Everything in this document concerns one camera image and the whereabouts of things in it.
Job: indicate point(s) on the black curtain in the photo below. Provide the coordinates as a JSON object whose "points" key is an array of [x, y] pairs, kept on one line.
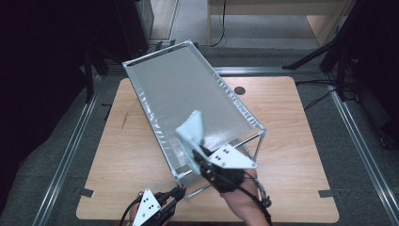
{"points": [[37, 78]]}

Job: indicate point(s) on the black floor bracket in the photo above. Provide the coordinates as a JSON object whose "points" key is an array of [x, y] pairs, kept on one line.
{"points": [[196, 44], [172, 41], [158, 45]]}

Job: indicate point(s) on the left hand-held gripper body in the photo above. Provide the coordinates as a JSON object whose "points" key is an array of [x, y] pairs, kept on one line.
{"points": [[147, 207]]}

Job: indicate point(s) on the metal floor rail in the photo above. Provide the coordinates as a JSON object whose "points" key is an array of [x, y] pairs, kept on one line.
{"points": [[282, 71], [360, 147], [72, 150]]}

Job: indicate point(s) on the grey tape piece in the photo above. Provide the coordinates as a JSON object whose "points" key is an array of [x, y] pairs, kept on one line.
{"points": [[85, 192], [326, 193]]}

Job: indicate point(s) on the black table grommet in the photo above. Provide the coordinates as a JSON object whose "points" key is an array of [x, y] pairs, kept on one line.
{"points": [[240, 90]]}

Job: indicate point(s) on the black computer tower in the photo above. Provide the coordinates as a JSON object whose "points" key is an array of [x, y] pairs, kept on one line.
{"points": [[131, 28]]}

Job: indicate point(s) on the person's left hand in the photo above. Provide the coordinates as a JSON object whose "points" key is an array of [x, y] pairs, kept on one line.
{"points": [[134, 213]]}

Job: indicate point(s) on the light blue cleaning cloth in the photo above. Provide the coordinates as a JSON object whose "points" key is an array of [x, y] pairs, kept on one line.
{"points": [[191, 135]]}

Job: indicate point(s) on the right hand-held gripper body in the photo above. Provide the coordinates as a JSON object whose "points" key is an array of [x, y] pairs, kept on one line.
{"points": [[232, 157]]}

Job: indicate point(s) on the silver two-tier metal rack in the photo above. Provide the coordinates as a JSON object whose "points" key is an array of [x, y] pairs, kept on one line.
{"points": [[175, 88]]}

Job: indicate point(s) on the black tripod stand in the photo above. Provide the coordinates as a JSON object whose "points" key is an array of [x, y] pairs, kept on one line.
{"points": [[89, 78], [340, 47]]}

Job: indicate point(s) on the person's right hand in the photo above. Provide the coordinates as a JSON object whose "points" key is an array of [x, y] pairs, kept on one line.
{"points": [[246, 194]]}

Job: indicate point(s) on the light wooden desk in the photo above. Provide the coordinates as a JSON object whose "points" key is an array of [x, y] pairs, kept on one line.
{"points": [[276, 7]]}

